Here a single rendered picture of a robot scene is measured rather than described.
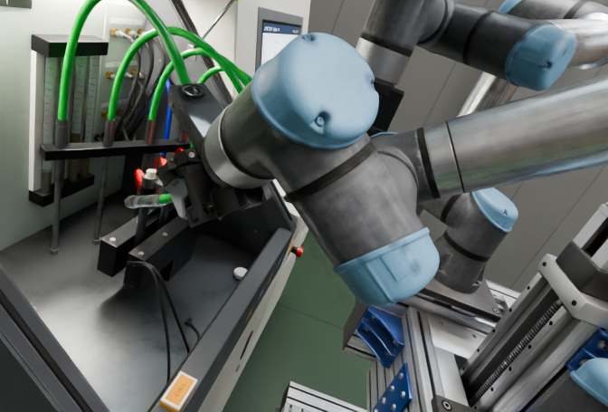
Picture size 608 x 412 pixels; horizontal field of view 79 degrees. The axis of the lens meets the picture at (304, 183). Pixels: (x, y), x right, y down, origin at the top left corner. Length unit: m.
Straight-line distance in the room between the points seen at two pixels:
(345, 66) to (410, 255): 0.13
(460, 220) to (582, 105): 0.59
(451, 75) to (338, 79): 2.40
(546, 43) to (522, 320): 0.52
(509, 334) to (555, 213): 2.34
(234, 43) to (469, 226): 0.71
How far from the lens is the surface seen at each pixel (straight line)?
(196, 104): 0.43
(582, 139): 0.37
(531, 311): 0.84
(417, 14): 0.52
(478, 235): 0.92
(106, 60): 1.00
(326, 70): 0.23
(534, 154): 0.37
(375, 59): 0.52
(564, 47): 0.55
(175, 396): 0.63
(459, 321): 1.05
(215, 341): 0.71
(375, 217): 0.25
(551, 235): 3.25
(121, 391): 0.79
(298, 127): 0.22
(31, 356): 0.51
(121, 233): 0.84
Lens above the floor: 1.50
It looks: 25 degrees down
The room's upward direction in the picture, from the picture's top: 21 degrees clockwise
